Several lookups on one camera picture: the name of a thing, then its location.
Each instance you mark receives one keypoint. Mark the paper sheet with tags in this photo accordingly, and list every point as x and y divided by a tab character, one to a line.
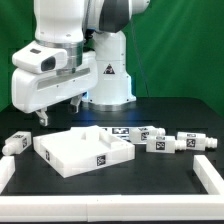
121	132

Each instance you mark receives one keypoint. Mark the white square table top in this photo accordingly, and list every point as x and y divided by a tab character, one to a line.
82	149

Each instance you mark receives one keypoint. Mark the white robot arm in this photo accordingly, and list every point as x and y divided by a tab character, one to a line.
79	54

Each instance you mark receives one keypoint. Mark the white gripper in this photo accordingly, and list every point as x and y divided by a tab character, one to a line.
32	92

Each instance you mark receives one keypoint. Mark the white U-shaped fence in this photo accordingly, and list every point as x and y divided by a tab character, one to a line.
123	207

